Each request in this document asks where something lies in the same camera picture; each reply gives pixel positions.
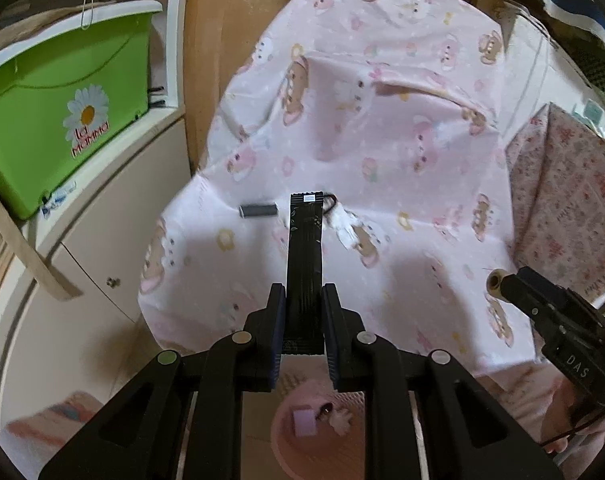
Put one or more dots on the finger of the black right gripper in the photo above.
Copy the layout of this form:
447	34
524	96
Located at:
532	277
516	292

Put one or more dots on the wooden door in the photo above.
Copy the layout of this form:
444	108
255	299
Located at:
219	35

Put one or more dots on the crumpled white tissue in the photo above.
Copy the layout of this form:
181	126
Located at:
347	227

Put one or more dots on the person right hand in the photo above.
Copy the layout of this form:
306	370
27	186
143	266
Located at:
565	400

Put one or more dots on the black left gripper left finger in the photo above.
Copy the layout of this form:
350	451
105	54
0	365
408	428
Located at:
261	361

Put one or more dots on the black packet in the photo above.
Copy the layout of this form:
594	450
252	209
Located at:
304	311

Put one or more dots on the green plastic storage box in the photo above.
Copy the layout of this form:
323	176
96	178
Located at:
65	92

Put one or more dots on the pink trash basket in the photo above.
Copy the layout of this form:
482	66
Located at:
337	451

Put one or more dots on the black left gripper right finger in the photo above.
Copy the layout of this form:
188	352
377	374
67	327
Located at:
341	326

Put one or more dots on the pink cartoon bed sheet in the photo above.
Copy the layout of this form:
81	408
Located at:
391	105

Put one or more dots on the black thread spool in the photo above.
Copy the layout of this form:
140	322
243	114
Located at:
257	210

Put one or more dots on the purple checkered tissue pack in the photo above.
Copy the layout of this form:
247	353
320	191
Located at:
304	422

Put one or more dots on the black tape roll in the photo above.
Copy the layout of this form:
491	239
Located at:
329	203

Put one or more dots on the white cabinet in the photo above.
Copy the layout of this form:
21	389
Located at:
69	274

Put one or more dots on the patterned pink pillow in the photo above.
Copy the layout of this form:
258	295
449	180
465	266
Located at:
557	176

